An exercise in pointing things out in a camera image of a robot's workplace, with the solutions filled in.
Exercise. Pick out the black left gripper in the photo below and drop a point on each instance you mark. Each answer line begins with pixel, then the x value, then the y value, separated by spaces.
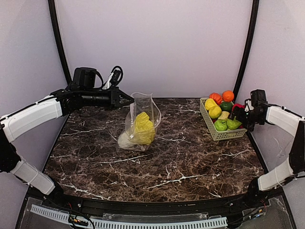
pixel 115 97

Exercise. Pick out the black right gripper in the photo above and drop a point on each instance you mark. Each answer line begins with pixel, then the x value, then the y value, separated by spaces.
pixel 238 114

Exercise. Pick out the red tomato toy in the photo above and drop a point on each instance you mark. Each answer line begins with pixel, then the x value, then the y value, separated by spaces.
pixel 237 106

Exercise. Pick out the green wrinkled fruit toy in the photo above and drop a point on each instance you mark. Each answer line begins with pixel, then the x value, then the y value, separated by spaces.
pixel 233 124

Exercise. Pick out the yellow round fruit toy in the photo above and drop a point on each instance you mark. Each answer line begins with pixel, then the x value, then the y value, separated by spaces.
pixel 215 112

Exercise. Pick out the orange pumpkin toy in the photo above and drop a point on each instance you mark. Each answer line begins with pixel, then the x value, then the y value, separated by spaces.
pixel 216 97

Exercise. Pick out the clear dotted zip top bag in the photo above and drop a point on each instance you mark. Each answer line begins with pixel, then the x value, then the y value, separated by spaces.
pixel 143 103

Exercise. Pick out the napa cabbage toy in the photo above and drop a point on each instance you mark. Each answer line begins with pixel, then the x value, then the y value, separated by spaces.
pixel 138 134

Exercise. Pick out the yellow lemon toy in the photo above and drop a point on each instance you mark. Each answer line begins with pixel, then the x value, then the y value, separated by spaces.
pixel 209 103

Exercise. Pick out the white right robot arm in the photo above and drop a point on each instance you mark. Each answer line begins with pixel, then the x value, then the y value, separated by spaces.
pixel 290 139

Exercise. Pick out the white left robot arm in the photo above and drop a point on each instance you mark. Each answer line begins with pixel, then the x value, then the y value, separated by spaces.
pixel 87 88

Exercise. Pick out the dark green round fruit toy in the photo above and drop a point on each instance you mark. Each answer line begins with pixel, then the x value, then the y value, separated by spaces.
pixel 226 106

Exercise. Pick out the pale small cabbage toy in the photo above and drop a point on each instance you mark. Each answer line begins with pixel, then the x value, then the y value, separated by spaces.
pixel 224 115

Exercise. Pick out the orange tangerine toy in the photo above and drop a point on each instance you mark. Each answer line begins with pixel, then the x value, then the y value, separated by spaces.
pixel 228 96

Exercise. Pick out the green apple toy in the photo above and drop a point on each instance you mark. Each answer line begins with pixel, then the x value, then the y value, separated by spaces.
pixel 220 125

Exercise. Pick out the green perforated plastic basket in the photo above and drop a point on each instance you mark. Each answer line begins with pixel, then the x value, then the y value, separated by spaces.
pixel 219 135

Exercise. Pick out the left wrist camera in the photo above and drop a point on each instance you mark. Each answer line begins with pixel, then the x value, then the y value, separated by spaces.
pixel 114 78

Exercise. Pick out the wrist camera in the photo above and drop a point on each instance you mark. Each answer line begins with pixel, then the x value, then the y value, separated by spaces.
pixel 114 78
pixel 257 97

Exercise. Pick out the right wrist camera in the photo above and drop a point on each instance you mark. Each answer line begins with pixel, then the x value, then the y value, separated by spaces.
pixel 257 97

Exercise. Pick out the white slotted cable duct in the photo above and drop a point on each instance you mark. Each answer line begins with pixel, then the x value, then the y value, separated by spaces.
pixel 116 221

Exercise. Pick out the black corner frame post right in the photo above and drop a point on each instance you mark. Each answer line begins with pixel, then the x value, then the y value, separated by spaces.
pixel 247 47

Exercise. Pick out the black corner frame post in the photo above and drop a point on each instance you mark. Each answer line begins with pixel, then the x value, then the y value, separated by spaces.
pixel 58 40
pixel 247 47

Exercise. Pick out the black corner frame post left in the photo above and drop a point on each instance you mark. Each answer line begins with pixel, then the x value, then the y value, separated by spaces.
pixel 58 40

